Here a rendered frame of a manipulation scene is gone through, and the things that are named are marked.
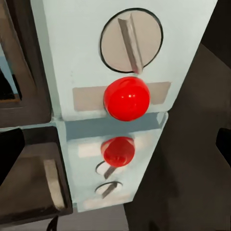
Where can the fridge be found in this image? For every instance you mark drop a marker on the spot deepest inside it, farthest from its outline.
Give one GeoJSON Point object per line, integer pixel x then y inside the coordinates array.
{"type": "Point", "coordinates": [217, 35]}

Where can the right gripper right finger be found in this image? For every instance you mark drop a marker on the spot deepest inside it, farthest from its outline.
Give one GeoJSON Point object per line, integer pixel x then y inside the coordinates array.
{"type": "Point", "coordinates": [223, 143]}

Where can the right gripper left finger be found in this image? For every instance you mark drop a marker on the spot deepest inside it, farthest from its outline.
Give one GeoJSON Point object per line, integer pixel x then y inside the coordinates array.
{"type": "Point", "coordinates": [11, 145]}

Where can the microwave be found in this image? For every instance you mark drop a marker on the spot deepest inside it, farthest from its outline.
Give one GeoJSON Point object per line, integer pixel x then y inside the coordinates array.
{"type": "Point", "coordinates": [89, 59]}

